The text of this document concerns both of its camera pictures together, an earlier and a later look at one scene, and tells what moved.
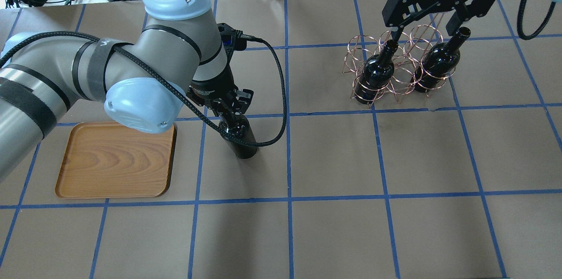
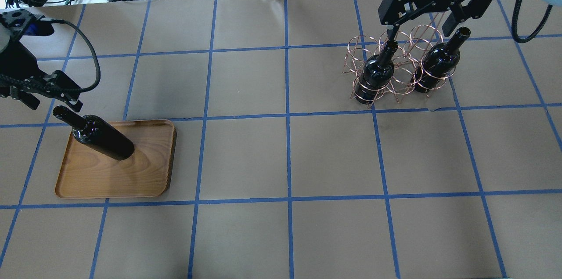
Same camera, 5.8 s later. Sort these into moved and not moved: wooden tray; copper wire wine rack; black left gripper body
Moved: black left gripper body
Not moved: copper wire wine rack; wooden tray
